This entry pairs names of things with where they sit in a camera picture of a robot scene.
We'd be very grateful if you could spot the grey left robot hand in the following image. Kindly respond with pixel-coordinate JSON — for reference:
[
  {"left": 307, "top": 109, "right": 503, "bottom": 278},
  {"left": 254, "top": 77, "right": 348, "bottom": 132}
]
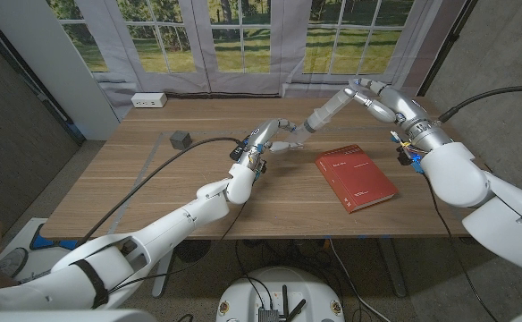
[{"left": 236, "top": 118, "right": 309, "bottom": 178}]

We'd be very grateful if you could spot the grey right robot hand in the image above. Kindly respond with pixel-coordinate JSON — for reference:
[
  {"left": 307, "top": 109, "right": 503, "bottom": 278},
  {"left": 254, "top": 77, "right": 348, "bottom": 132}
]
[{"left": 348, "top": 78, "right": 452, "bottom": 154}]

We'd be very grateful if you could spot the large clear plastic syringe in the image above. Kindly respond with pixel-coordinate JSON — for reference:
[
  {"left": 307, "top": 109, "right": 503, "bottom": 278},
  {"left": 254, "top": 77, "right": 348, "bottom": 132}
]
[{"left": 287, "top": 87, "right": 357, "bottom": 149}]

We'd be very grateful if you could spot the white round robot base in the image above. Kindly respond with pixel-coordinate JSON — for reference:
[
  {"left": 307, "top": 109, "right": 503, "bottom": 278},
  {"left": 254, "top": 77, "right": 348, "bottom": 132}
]
[{"left": 215, "top": 267, "right": 346, "bottom": 322}]

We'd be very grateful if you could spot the red notebook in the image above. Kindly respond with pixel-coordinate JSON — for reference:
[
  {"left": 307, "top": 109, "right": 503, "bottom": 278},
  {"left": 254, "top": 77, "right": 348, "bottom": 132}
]
[{"left": 315, "top": 143, "right": 400, "bottom": 215}]

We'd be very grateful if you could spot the black backdrop stand pole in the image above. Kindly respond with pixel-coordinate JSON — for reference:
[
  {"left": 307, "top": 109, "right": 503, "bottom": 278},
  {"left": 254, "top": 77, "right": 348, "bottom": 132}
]
[{"left": 417, "top": 0, "right": 479, "bottom": 97}]

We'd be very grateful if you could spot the small grey cube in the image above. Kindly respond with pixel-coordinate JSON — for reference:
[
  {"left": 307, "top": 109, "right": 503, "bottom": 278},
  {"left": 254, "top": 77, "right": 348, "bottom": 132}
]
[{"left": 169, "top": 130, "right": 194, "bottom": 152}]

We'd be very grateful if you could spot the printed window backdrop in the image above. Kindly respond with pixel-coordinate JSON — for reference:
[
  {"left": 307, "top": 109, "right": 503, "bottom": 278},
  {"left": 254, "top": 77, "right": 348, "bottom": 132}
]
[{"left": 46, "top": 0, "right": 467, "bottom": 120}]

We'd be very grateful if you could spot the white power strip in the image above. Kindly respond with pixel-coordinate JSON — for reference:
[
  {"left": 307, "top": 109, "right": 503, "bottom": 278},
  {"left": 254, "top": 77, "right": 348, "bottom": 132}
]
[{"left": 130, "top": 92, "right": 168, "bottom": 109}]

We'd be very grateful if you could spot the black round floor foot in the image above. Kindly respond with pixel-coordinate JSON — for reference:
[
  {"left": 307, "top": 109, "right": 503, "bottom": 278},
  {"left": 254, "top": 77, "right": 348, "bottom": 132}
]
[{"left": 174, "top": 240, "right": 212, "bottom": 264}]

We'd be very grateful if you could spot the white table leg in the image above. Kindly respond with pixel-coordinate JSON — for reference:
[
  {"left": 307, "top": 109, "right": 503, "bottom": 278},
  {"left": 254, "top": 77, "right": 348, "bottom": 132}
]
[
  {"left": 151, "top": 250, "right": 177, "bottom": 300},
  {"left": 376, "top": 237, "right": 408, "bottom": 299}
]

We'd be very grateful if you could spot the grey radio box with antennas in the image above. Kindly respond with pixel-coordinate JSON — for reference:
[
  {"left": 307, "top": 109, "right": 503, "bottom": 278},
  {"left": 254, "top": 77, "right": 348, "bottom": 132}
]
[{"left": 257, "top": 284, "right": 307, "bottom": 322}]

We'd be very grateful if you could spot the white pillar panel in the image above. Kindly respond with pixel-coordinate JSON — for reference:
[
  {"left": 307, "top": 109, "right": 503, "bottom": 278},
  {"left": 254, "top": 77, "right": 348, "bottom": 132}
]
[{"left": 0, "top": 0, "right": 122, "bottom": 141}]

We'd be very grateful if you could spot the grey sneaker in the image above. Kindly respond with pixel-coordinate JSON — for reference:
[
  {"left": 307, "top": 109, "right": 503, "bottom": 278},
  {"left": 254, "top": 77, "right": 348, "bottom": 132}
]
[{"left": 0, "top": 247, "right": 29, "bottom": 279}]

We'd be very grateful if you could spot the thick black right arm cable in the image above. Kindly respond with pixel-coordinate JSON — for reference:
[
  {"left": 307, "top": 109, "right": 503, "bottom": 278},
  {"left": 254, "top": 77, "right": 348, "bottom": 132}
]
[{"left": 437, "top": 85, "right": 522, "bottom": 124}]

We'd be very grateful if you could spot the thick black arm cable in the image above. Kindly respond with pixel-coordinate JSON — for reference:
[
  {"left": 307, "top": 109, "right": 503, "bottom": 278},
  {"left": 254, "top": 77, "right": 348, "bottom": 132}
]
[
  {"left": 437, "top": 85, "right": 522, "bottom": 124},
  {"left": 76, "top": 136, "right": 245, "bottom": 248}
]

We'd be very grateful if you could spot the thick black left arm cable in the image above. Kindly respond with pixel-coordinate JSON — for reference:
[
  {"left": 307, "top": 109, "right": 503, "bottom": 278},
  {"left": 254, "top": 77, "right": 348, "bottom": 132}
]
[{"left": 76, "top": 136, "right": 245, "bottom": 248}]

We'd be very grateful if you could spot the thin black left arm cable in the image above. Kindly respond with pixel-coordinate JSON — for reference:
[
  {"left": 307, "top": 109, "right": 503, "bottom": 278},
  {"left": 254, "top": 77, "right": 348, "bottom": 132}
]
[{"left": 105, "top": 200, "right": 249, "bottom": 297}]

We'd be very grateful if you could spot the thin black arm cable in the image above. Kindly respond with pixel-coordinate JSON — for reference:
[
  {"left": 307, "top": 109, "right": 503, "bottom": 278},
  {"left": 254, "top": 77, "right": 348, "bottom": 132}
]
[
  {"left": 421, "top": 173, "right": 500, "bottom": 322},
  {"left": 105, "top": 200, "right": 249, "bottom": 297}
]

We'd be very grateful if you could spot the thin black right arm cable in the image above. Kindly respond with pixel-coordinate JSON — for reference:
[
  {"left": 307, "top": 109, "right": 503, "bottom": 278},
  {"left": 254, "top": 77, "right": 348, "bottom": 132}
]
[{"left": 421, "top": 173, "right": 500, "bottom": 322}]

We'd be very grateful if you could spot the black floor cable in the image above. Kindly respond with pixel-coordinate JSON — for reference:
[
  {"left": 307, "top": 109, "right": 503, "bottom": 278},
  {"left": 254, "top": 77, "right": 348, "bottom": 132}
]
[{"left": 234, "top": 240, "right": 274, "bottom": 309}]

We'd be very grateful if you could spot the white floor cable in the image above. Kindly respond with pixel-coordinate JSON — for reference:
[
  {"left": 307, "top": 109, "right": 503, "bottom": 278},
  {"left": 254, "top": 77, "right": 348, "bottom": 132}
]
[{"left": 327, "top": 239, "right": 394, "bottom": 322}]

